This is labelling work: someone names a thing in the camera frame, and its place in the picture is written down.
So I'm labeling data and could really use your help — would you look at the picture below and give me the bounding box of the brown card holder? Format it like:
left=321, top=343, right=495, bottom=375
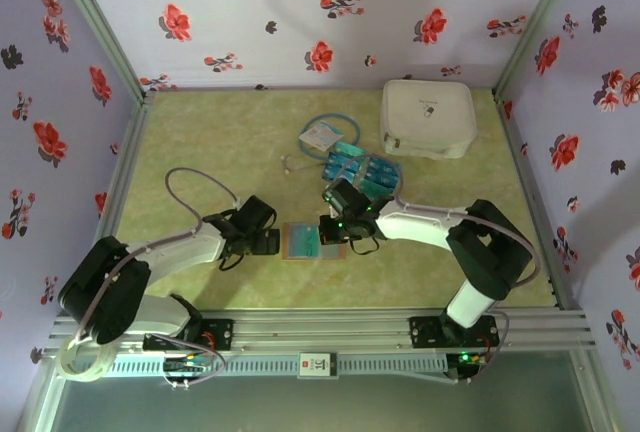
left=280, top=221, right=348, bottom=261

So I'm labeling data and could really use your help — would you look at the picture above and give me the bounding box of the teal credit card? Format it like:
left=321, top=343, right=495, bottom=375
left=357, top=179, right=396, bottom=198
left=333, top=140, right=369, bottom=158
left=288, top=224, right=321, bottom=258

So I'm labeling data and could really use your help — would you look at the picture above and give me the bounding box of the white blue paper packet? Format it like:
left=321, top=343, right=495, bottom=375
left=298, top=120, right=346, bottom=153

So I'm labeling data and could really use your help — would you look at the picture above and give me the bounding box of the blue stethoscope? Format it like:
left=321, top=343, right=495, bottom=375
left=279, top=114, right=364, bottom=178

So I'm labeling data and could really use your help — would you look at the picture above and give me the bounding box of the white zip pouch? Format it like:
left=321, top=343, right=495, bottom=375
left=378, top=79, right=477, bottom=159

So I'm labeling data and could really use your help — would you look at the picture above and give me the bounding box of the small white display label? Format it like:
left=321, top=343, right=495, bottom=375
left=298, top=350, right=340, bottom=380

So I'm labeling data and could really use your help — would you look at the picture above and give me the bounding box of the small circuit board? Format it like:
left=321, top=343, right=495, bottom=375
left=457, top=350, right=489, bottom=368
left=163, top=354, right=214, bottom=374

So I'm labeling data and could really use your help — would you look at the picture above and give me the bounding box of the clear tape roll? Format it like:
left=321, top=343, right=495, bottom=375
left=58, top=336, right=114, bottom=384

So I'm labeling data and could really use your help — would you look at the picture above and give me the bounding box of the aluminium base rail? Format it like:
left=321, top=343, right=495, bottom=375
left=42, top=307, right=599, bottom=359

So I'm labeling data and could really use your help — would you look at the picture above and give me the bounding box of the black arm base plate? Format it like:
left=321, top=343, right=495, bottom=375
left=143, top=319, right=235, bottom=352
left=408, top=315, right=500, bottom=349

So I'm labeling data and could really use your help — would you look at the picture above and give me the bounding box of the white slotted cable duct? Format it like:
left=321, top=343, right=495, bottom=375
left=102, top=354, right=449, bottom=378

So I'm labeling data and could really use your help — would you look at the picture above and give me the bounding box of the aluminium side rail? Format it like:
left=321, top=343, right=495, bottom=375
left=492, top=89, right=577, bottom=311
left=59, top=94, right=157, bottom=316

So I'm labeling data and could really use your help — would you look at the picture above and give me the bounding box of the aluminium frame post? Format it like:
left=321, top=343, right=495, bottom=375
left=493, top=0, right=585, bottom=98
left=47, top=0, right=156, bottom=103

